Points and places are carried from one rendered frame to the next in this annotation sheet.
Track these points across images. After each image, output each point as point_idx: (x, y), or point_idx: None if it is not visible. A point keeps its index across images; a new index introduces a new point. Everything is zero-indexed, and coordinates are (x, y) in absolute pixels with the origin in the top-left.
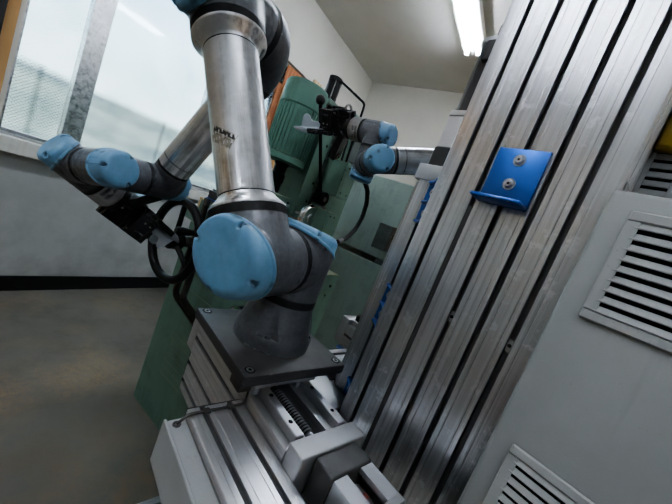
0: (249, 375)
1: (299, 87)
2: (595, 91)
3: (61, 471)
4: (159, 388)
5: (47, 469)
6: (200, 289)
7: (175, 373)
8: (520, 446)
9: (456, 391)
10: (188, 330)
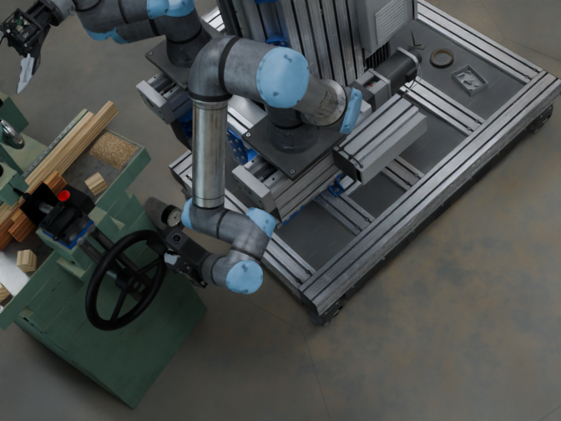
0: None
1: None
2: None
3: (243, 398)
4: (149, 357)
5: (245, 409)
6: (104, 287)
7: (150, 329)
8: (376, 12)
9: (340, 27)
10: (128, 308)
